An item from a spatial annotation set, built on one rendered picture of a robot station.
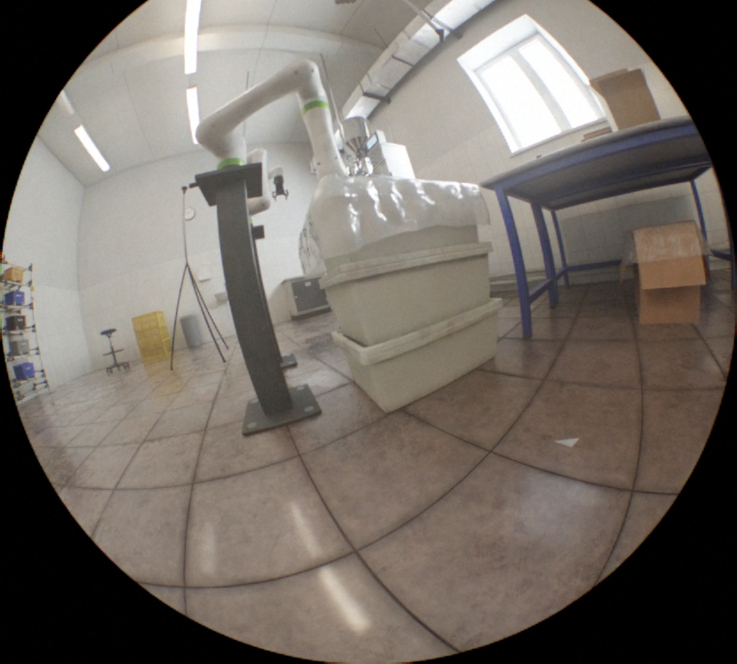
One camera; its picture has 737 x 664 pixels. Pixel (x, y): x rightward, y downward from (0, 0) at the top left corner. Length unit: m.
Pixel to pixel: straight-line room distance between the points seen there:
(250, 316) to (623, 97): 1.73
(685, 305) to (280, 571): 1.46
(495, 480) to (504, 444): 0.10
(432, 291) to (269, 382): 0.64
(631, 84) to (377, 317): 1.41
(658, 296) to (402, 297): 1.13
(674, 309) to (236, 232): 1.78
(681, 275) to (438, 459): 1.10
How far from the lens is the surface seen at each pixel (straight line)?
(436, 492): 0.49
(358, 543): 0.45
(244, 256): 0.83
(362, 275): 0.57
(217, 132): 0.96
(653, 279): 1.14
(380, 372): 0.64
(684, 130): 1.18
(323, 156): 0.83
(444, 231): 0.79
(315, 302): 4.37
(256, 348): 0.82
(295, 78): 0.94
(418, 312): 0.68
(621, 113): 1.29
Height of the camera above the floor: 0.40
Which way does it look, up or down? 3 degrees down
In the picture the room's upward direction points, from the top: 13 degrees counter-clockwise
